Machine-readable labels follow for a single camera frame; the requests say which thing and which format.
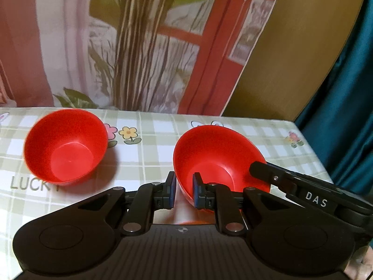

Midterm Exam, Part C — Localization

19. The brown wooden board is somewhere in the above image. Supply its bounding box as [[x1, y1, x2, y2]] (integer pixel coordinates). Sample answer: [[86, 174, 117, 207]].
[[223, 0, 363, 121]]

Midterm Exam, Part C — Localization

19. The printed backdrop poster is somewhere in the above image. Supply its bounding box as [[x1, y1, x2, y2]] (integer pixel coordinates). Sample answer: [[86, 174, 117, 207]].
[[1, 0, 276, 116]]

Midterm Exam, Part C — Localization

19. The red bowl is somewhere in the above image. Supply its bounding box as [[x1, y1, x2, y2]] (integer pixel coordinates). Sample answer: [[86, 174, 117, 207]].
[[23, 109, 108, 186], [173, 125, 271, 204]]

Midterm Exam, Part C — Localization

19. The green checkered tablecloth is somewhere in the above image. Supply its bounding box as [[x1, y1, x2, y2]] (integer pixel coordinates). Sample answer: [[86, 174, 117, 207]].
[[1, 108, 330, 279]]

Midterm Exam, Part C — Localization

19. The teal curtain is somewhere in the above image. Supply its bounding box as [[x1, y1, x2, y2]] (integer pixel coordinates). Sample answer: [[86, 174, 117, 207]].
[[295, 0, 372, 195]]

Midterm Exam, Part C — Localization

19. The person hand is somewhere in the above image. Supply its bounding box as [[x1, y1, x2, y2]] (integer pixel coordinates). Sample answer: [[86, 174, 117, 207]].
[[345, 246, 373, 280]]

